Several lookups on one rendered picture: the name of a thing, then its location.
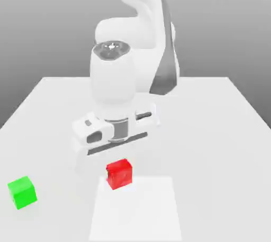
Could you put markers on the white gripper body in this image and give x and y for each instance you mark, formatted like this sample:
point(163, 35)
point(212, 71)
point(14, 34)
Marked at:
point(118, 142)

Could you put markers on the small red cube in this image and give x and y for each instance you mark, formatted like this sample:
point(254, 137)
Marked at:
point(120, 175)

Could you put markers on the small green cube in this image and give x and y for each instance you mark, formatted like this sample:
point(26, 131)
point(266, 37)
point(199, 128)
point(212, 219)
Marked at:
point(22, 193)

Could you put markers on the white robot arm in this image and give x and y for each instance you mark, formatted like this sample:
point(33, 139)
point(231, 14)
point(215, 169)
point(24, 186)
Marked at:
point(113, 81)

